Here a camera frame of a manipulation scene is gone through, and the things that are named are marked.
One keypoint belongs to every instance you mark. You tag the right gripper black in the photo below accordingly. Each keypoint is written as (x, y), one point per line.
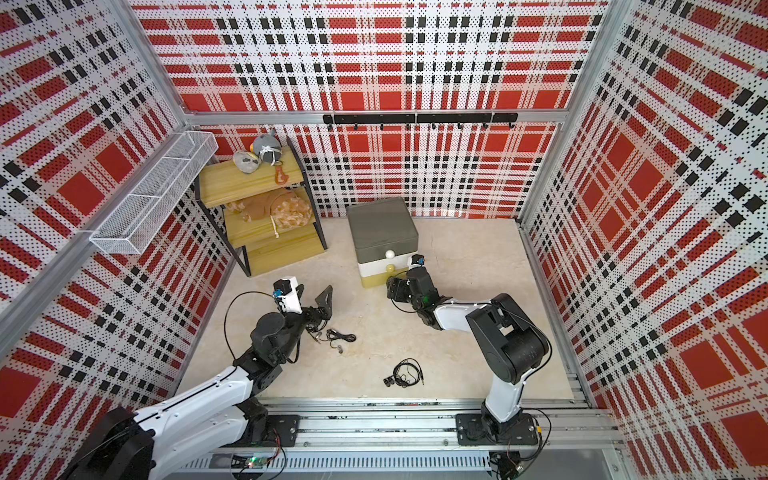
(397, 287)

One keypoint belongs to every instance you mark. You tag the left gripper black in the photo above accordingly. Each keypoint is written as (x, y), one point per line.
(325, 311)

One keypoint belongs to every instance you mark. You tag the white drawer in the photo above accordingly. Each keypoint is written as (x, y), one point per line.
(385, 265)

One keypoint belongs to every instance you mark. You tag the black earphones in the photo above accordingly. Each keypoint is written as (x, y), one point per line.
(336, 338)
(319, 336)
(407, 373)

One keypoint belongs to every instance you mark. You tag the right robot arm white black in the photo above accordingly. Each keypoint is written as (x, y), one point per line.
(513, 347)

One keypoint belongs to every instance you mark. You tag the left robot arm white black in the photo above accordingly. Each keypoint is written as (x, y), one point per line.
(154, 441)

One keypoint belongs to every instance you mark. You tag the three-drawer storage cabinet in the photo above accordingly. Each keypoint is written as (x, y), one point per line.
(382, 228)

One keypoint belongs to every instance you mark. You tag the tan plush toy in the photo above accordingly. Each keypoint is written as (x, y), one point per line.
(285, 209)

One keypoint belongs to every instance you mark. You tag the wooden three-tier shelf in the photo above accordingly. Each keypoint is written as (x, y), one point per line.
(255, 246)

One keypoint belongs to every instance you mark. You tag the orange small toy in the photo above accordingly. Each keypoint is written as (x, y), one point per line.
(281, 177)

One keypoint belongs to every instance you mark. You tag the white grey cap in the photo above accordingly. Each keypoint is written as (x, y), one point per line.
(246, 162)

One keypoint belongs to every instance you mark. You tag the grey plush toy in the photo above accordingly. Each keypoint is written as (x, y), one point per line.
(268, 149)

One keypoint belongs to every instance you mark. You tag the green circuit board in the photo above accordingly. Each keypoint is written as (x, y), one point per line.
(252, 462)

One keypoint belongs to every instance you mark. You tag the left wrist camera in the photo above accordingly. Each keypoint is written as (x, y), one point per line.
(286, 295)

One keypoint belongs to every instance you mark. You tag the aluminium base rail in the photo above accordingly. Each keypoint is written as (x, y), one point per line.
(557, 439)

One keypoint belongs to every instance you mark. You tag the black wall hook rail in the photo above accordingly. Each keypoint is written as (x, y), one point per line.
(357, 120)

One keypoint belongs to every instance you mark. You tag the white wire mesh basket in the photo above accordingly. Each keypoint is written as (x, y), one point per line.
(132, 225)

